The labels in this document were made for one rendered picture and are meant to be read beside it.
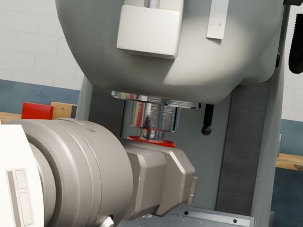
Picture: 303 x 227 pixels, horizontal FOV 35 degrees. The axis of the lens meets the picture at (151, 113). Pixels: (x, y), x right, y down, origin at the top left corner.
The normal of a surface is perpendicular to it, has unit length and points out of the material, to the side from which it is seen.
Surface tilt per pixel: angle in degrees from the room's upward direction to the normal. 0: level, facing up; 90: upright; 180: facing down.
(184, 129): 90
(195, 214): 63
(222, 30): 90
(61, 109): 90
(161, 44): 90
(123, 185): 82
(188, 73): 121
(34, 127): 45
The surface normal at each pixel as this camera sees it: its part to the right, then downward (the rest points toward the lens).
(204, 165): -0.11, 0.04
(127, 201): 0.86, 0.29
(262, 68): 0.04, 0.22
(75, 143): 0.70, -0.64
